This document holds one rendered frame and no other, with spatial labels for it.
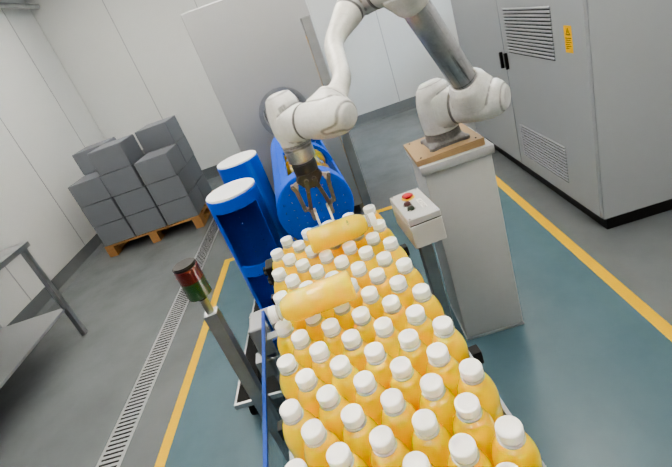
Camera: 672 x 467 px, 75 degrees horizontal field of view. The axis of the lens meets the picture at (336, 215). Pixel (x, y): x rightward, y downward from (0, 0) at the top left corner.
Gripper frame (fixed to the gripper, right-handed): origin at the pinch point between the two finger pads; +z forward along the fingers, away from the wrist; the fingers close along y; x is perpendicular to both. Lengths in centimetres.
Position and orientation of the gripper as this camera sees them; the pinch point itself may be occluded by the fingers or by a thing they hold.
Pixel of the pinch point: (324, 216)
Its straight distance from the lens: 142.0
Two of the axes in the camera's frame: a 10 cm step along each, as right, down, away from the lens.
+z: 3.2, 8.5, 4.1
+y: -9.4, 3.5, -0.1
